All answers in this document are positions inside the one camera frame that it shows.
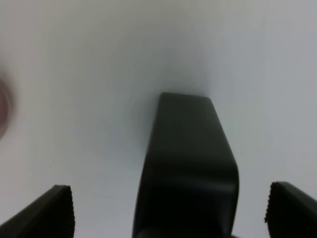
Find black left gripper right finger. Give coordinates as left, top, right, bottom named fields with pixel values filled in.
left=264, top=181, right=317, bottom=238

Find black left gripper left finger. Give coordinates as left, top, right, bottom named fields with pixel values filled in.
left=0, top=185, right=75, bottom=238

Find translucent pink plastic cup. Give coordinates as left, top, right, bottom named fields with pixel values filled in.
left=0, top=73, right=14, bottom=139

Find dark green shampoo bottle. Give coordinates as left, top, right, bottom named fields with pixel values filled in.
left=132, top=92, right=239, bottom=238

